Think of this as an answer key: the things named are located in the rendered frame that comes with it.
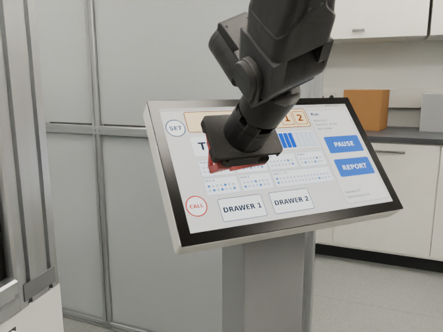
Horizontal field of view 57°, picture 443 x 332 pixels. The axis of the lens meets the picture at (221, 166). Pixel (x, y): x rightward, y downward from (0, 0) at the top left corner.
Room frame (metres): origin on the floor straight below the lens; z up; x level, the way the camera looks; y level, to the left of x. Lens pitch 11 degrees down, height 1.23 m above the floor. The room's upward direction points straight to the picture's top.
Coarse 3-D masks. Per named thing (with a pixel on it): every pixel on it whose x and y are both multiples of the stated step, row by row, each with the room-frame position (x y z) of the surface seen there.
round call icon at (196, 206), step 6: (186, 198) 0.71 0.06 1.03; (192, 198) 0.72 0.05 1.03; (198, 198) 0.72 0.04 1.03; (204, 198) 0.72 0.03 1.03; (186, 204) 0.70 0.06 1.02; (192, 204) 0.71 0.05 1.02; (198, 204) 0.71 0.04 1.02; (204, 204) 0.71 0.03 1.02; (186, 210) 0.70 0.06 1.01; (192, 210) 0.70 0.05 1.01; (198, 210) 0.70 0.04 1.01; (204, 210) 0.71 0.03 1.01; (192, 216) 0.69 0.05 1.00; (198, 216) 0.70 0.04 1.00; (204, 216) 0.70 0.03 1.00
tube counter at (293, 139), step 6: (282, 132) 0.89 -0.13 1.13; (288, 132) 0.90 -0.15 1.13; (294, 132) 0.90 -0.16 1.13; (300, 132) 0.91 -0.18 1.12; (306, 132) 0.92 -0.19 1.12; (312, 132) 0.92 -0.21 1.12; (282, 138) 0.88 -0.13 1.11; (288, 138) 0.89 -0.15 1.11; (294, 138) 0.89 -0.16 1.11; (300, 138) 0.90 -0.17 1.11; (306, 138) 0.90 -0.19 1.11; (312, 138) 0.91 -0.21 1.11; (282, 144) 0.87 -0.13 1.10; (288, 144) 0.88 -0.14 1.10; (294, 144) 0.88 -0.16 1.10; (300, 144) 0.89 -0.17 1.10; (306, 144) 0.89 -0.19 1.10; (312, 144) 0.90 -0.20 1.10; (318, 144) 0.91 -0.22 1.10
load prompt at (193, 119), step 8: (184, 112) 0.84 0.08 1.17; (192, 112) 0.85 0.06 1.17; (200, 112) 0.85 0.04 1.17; (208, 112) 0.86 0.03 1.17; (216, 112) 0.87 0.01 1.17; (224, 112) 0.88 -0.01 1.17; (296, 112) 0.95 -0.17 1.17; (304, 112) 0.96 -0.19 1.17; (192, 120) 0.83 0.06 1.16; (200, 120) 0.84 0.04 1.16; (288, 120) 0.92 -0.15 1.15; (296, 120) 0.93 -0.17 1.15; (304, 120) 0.94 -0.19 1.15; (192, 128) 0.82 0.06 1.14; (200, 128) 0.83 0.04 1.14
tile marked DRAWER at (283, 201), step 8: (272, 192) 0.78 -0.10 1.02; (280, 192) 0.79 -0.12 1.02; (288, 192) 0.79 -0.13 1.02; (296, 192) 0.80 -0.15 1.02; (304, 192) 0.80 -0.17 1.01; (272, 200) 0.77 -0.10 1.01; (280, 200) 0.77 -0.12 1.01; (288, 200) 0.78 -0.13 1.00; (296, 200) 0.79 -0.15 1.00; (304, 200) 0.79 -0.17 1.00; (280, 208) 0.76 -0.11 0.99; (288, 208) 0.77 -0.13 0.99; (296, 208) 0.77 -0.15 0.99; (304, 208) 0.78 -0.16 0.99; (312, 208) 0.79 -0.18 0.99
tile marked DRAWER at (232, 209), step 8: (224, 200) 0.73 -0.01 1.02; (232, 200) 0.74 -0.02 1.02; (240, 200) 0.74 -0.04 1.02; (248, 200) 0.75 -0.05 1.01; (256, 200) 0.76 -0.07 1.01; (224, 208) 0.72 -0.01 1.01; (232, 208) 0.73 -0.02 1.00; (240, 208) 0.73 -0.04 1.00; (248, 208) 0.74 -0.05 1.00; (256, 208) 0.74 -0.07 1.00; (264, 208) 0.75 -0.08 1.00; (224, 216) 0.71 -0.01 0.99; (232, 216) 0.72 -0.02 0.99; (240, 216) 0.72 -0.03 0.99; (248, 216) 0.73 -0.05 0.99; (256, 216) 0.73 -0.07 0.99; (264, 216) 0.74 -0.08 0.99
